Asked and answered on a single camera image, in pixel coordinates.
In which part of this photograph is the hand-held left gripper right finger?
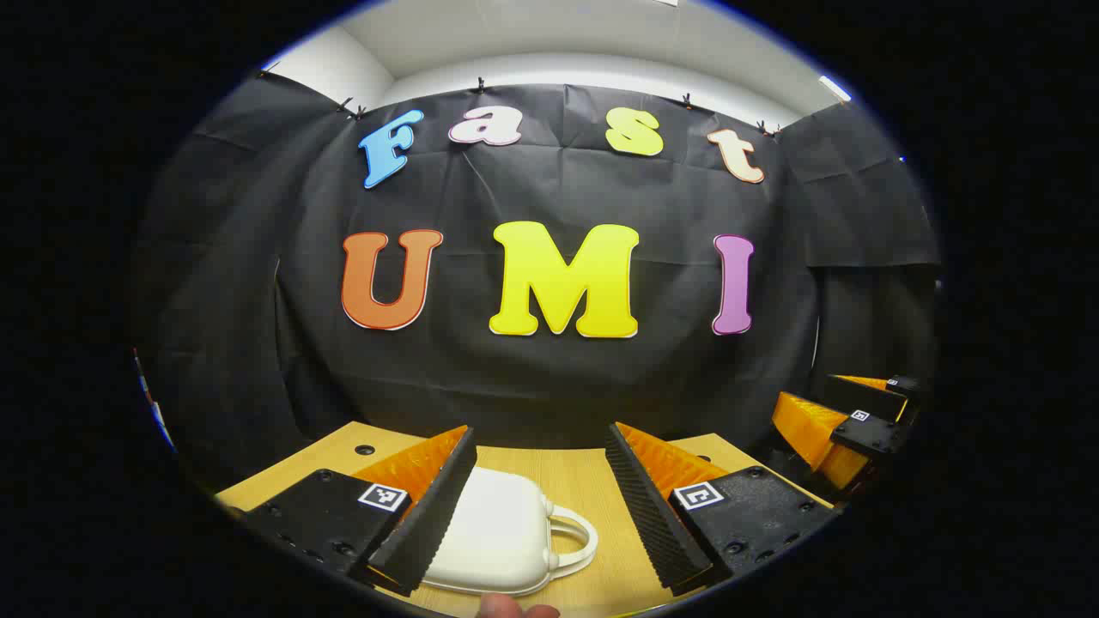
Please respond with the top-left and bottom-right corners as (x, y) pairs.
(604, 421), (842, 597)

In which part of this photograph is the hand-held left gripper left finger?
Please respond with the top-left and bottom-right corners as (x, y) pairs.
(243, 425), (479, 597)

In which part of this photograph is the black backdrop cloth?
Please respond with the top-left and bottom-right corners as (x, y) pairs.
(133, 73), (944, 494)

